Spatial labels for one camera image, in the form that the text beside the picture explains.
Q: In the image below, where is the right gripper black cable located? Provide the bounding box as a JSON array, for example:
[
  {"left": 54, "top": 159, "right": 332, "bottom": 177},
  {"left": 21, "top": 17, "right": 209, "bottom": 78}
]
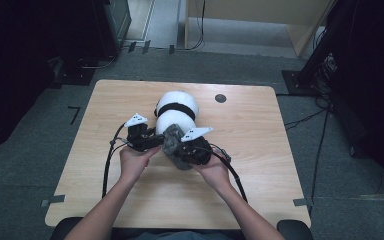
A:
[{"left": 209, "top": 143, "right": 249, "bottom": 204}]

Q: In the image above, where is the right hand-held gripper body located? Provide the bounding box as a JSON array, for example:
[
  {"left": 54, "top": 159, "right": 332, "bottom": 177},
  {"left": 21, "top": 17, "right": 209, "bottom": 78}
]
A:
[{"left": 179, "top": 126, "right": 214, "bottom": 167}]

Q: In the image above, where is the grey fuzzy cloth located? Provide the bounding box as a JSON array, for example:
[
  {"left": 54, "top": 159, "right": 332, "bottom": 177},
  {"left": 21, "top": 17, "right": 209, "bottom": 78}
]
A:
[{"left": 161, "top": 123, "right": 194, "bottom": 171}]

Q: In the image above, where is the person's left hand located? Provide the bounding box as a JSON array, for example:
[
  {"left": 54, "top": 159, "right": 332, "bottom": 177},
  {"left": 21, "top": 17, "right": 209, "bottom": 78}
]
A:
[{"left": 119, "top": 145, "right": 162, "bottom": 184}]

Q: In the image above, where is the light wooden cabinet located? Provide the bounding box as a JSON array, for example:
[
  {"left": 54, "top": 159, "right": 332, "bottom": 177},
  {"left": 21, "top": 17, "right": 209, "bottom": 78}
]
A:
[{"left": 183, "top": 0, "right": 335, "bottom": 58}]

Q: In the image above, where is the black looped floor cable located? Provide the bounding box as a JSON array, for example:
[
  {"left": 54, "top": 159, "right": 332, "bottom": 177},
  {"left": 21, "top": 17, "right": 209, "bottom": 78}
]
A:
[{"left": 78, "top": 54, "right": 118, "bottom": 70}]

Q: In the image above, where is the short black floor cable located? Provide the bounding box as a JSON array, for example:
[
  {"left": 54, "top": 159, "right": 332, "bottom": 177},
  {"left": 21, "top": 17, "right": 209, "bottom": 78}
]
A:
[{"left": 284, "top": 108, "right": 329, "bottom": 131}]

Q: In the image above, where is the panda plush toy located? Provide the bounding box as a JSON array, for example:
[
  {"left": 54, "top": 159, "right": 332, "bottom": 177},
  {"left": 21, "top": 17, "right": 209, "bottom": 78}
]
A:
[{"left": 153, "top": 90, "right": 200, "bottom": 138}]

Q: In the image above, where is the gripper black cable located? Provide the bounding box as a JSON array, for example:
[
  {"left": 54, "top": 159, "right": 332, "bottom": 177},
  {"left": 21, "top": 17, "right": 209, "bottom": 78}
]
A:
[
  {"left": 209, "top": 143, "right": 249, "bottom": 204},
  {"left": 101, "top": 122, "right": 130, "bottom": 199}
]

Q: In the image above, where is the black square stand base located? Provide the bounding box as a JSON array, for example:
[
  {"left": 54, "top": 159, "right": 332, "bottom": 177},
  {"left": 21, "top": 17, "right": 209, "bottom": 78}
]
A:
[{"left": 281, "top": 69, "right": 318, "bottom": 98}]

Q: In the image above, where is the black angled floor tape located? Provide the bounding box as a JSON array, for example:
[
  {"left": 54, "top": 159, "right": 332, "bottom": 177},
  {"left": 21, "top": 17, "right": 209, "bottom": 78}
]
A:
[{"left": 67, "top": 105, "right": 81, "bottom": 126}]

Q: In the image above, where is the long black floor cable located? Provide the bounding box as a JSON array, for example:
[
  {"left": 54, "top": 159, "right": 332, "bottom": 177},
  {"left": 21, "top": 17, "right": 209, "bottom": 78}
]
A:
[{"left": 309, "top": 105, "right": 332, "bottom": 214}]

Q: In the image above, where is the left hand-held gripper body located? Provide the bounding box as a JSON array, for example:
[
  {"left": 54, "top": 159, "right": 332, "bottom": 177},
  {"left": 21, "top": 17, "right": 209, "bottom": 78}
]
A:
[{"left": 123, "top": 112, "right": 149, "bottom": 153}]

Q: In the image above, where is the black slanted stand post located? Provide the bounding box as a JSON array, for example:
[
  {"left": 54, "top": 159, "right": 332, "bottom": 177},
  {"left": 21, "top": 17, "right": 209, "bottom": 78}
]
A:
[{"left": 296, "top": 0, "right": 359, "bottom": 88}]

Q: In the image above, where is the person's dark clothing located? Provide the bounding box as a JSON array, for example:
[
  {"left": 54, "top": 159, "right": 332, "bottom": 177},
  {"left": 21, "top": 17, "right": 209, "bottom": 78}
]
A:
[{"left": 111, "top": 228, "right": 248, "bottom": 240}]

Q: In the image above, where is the dark curtain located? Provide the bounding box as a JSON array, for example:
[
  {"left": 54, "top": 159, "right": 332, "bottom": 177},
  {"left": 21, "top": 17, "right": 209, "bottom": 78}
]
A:
[
  {"left": 326, "top": 0, "right": 384, "bottom": 201},
  {"left": 0, "top": 0, "right": 98, "bottom": 158}
]

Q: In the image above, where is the grey tape strip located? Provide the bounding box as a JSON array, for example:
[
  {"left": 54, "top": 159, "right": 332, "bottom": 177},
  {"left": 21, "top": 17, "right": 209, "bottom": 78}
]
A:
[
  {"left": 40, "top": 194, "right": 66, "bottom": 208},
  {"left": 293, "top": 197, "right": 314, "bottom": 207}
]

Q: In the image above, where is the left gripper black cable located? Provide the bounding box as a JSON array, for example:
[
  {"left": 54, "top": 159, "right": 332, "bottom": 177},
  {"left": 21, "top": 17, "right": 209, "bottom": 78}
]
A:
[{"left": 101, "top": 122, "right": 130, "bottom": 199}]

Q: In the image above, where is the person's right hand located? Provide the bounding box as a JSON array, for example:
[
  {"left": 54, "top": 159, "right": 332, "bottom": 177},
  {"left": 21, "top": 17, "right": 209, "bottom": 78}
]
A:
[{"left": 191, "top": 155, "right": 232, "bottom": 194}]

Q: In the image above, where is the dark equipment cabinet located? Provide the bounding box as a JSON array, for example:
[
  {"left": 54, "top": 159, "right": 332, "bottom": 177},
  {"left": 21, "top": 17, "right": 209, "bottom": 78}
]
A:
[{"left": 91, "top": 0, "right": 133, "bottom": 60}]

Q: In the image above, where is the tangled cable bundle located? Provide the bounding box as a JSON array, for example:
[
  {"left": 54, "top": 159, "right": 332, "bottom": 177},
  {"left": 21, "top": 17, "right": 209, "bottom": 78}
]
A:
[{"left": 312, "top": 52, "right": 338, "bottom": 103}]

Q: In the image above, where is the black hanging cable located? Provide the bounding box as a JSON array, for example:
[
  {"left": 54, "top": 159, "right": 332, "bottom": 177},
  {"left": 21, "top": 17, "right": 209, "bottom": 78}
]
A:
[{"left": 182, "top": 0, "right": 206, "bottom": 52}]

